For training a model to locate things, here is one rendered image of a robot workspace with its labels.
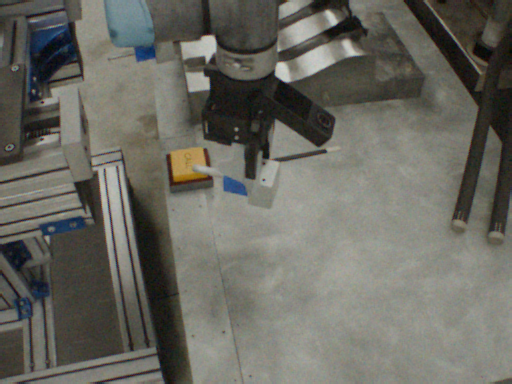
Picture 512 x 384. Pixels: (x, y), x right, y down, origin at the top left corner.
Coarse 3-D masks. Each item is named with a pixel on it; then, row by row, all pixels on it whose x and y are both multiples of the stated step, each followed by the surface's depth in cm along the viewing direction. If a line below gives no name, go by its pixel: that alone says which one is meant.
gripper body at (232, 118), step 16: (208, 64) 66; (224, 80) 64; (256, 80) 64; (272, 80) 65; (224, 96) 68; (240, 96) 68; (208, 112) 69; (224, 112) 69; (240, 112) 69; (256, 112) 69; (208, 128) 73; (224, 128) 71; (240, 128) 70; (256, 128) 68; (224, 144) 73; (240, 144) 73
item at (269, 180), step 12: (192, 168) 84; (204, 168) 83; (264, 168) 80; (276, 168) 80; (228, 180) 81; (264, 180) 79; (276, 180) 81; (240, 192) 82; (264, 192) 80; (252, 204) 83; (264, 204) 82
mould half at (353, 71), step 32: (288, 32) 113; (384, 32) 120; (288, 64) 107; (320, 64) 104; (352, 64) 104; (384, 64) 112; (416, 64) 112; (192, 96) 102; (320, 96) 109; (352, 96) 111; (384, 96) 112; (416, 96) 114
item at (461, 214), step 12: (492, 72) 103; (492, 84) 102; (492, 96) 101; (480, 108) 100; (492, 108) 100; (480, 120) 99; (480, 132) 97; (480, 144) 96; (468, 156) 96; (480, 156) 95; (468, 168) 94; (480, 168) 95; (468, 180) 93; (468, 192) 92; (456, 204) 92; (468, 204) 91; (456, 216) 91; (468, 216) 91; (456, 228) 91
